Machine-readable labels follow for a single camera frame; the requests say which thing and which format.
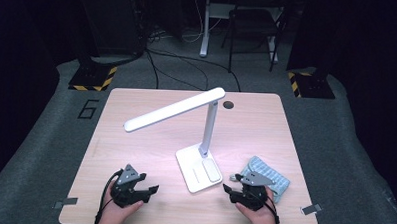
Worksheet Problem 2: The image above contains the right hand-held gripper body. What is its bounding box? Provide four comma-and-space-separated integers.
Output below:
230, 169, 275, 213

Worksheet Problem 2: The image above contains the person's right hand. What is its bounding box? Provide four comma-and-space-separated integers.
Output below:
235, 196, 281, 224

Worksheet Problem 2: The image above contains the light blue cloth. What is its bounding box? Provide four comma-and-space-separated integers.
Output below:
228, 154, 292, 204

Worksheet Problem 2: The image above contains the black striped stand base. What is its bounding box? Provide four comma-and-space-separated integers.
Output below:
67, 55, 118, 93
286, 70, 337, 100

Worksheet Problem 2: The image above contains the black floor cable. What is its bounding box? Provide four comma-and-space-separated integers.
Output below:
143, 48, 244, 94
143, 49, 162, 91

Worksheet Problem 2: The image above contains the white cable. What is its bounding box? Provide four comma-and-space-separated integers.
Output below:
180, 0, 224, 45

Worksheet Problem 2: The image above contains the white desk lamp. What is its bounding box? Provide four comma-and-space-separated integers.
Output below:
121, 83, 227, 195

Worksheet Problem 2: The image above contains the right hand-held gripper cable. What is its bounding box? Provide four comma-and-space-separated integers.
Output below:
262, 187, 282, 224

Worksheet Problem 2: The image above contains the grey tape piece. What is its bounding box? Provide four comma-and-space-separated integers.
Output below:
52, 196, 79, 211
300, 203, 323, 216

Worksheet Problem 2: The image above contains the black cabinet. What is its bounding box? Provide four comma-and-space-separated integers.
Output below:
77, 0, 148, 58

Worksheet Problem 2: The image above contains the left hand-held gripper cable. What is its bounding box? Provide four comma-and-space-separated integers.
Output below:
94, 167, 124, 224

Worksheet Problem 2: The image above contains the hand-held gripper cable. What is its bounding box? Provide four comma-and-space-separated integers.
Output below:
262, 187, 282, 224
94, 167, 124, 224

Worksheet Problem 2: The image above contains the black folding chair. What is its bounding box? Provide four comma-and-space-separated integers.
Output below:
220, 0, 288, 75

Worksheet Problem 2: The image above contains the person's left hand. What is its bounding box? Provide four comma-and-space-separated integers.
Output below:
97, 188, 145, 224

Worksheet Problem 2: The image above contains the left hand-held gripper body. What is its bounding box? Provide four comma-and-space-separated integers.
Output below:
110, 163, 153, 209

